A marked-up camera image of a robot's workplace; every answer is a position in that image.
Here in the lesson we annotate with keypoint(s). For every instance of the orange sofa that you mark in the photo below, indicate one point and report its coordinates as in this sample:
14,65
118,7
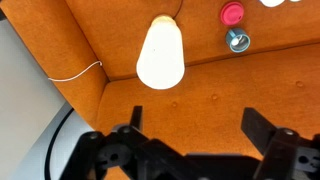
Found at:
90,48

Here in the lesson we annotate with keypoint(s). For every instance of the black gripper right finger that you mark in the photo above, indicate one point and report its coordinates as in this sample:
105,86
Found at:
257,129

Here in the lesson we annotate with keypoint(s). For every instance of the white table lamp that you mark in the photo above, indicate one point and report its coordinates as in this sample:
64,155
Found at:
160,64

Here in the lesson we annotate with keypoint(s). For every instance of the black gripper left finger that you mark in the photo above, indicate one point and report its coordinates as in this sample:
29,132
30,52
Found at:
136,117

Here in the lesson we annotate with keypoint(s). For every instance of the small blue cup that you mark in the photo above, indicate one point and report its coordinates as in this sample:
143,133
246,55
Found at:
237,40

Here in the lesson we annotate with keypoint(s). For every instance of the white and blue cup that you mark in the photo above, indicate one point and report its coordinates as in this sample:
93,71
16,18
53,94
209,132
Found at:
271,3

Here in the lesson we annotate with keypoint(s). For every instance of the red round lid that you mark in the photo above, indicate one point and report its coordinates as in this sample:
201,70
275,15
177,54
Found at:
231,13

